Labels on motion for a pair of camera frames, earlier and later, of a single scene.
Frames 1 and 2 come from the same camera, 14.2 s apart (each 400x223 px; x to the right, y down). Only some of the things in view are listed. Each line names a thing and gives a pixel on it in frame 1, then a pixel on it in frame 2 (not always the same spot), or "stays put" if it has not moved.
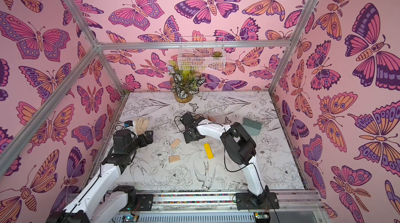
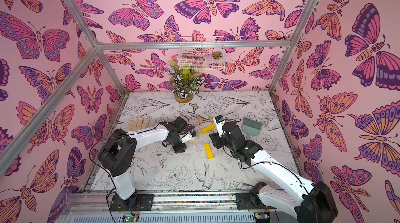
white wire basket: x=201 y=59 stays put
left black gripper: x=149 y=138 -> x=181 y=149
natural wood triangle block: x=211 y=119 stays put
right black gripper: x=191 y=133 -> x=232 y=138
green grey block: x=252 y=127 stays put
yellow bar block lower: x=209 y=150 stays put
